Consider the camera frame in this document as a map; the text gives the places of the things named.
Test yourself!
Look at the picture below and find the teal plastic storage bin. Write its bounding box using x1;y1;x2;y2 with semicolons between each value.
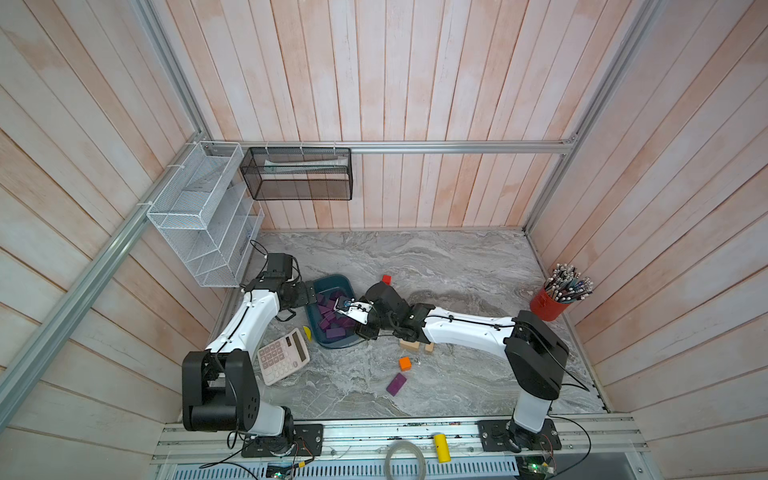
305;274;363;349

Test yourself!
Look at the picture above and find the purple cube brick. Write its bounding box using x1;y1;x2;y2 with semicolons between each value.
325;327;347;340

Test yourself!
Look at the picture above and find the large purple rectangular brick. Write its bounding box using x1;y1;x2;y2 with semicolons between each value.
386;373;407;396

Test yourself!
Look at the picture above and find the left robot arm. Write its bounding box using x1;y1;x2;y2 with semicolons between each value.
182;253;312;456

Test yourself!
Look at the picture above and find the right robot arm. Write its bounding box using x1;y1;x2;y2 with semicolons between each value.
336;282;570;453

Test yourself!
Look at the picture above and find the orange cube brick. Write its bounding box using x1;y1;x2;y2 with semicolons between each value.
399;357;412;372

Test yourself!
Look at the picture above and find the white desk calculator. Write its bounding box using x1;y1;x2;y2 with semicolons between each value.
257;328;310;386

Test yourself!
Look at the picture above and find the yellow cylinder roll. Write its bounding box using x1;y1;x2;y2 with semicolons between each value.
433;433;452;464

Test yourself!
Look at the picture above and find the red pen holder cup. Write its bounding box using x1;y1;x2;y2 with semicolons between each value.
530;264;594;322

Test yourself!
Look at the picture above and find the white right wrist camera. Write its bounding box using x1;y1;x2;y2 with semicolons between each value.
334;297;373;325

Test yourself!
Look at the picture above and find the white wire mesh shelf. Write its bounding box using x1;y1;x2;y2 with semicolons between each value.
147;142;264;288

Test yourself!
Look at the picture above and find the grey tape ring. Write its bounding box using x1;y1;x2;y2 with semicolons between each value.
383;440;428;480

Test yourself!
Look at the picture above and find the black wire mesh basket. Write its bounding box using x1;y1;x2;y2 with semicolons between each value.
240;146;354;201

